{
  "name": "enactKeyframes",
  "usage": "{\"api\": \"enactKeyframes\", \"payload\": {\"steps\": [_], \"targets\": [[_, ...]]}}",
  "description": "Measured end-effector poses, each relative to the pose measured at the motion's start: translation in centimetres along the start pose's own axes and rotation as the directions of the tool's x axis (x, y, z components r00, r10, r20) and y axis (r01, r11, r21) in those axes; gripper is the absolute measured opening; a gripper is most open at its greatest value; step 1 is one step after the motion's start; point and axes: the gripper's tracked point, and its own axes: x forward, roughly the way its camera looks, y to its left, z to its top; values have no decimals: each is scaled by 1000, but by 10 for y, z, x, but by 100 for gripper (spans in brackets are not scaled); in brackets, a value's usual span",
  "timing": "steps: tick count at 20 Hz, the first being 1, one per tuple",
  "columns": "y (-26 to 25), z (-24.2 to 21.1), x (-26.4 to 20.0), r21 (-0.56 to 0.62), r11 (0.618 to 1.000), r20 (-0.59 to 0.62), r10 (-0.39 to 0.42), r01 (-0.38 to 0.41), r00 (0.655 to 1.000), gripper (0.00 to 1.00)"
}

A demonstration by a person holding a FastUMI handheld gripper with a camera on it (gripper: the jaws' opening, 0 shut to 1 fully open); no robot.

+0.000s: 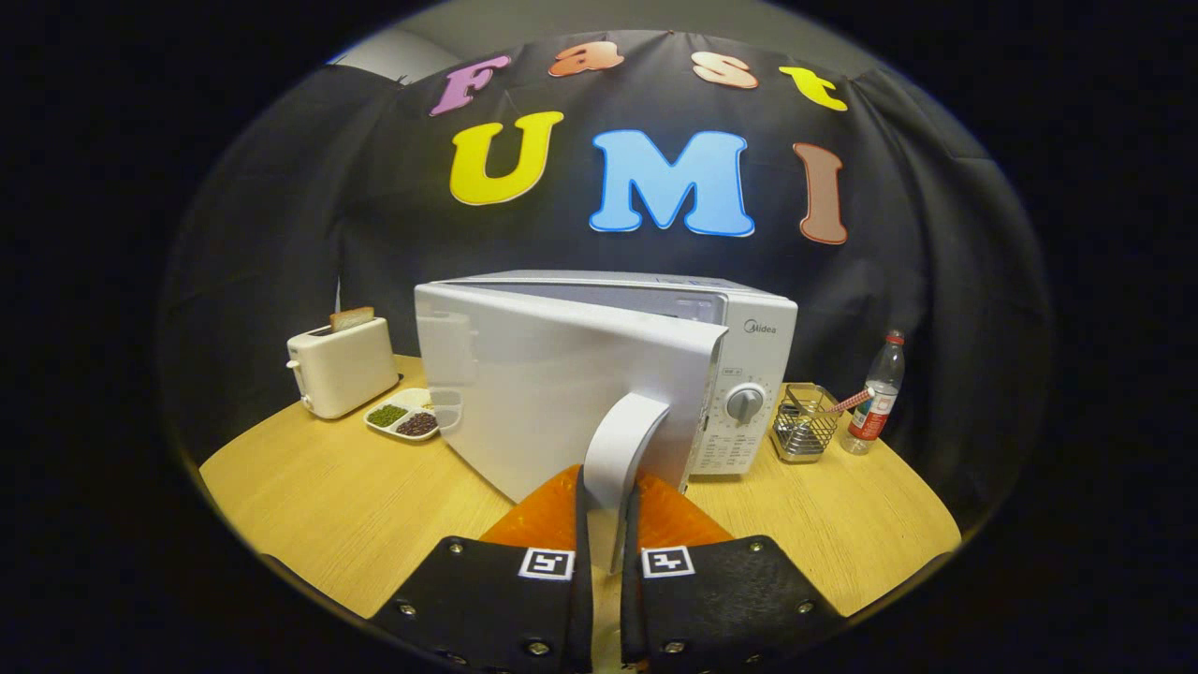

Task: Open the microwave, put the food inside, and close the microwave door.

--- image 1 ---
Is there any white toaster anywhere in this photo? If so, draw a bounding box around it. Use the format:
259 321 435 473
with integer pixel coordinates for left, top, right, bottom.
286 316 402 419

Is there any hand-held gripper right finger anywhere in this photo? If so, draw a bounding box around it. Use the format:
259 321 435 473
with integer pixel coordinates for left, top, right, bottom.
620 471 848 674

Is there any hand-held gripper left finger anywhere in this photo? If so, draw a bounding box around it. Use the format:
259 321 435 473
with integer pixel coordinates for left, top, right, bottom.
370 465 595 674

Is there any clear plastic water bottle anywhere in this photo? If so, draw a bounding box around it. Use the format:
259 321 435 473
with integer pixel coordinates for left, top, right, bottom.
840 330 906 456

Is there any white divided bean dish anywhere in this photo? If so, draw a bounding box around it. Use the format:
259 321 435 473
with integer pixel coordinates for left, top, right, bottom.
363 388 441 442

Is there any metal wire basket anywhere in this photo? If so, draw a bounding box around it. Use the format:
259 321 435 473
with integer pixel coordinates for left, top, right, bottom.
770 382 841 464

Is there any white microwave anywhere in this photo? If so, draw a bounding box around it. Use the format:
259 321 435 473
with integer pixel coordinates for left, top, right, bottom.
415 270 799 574

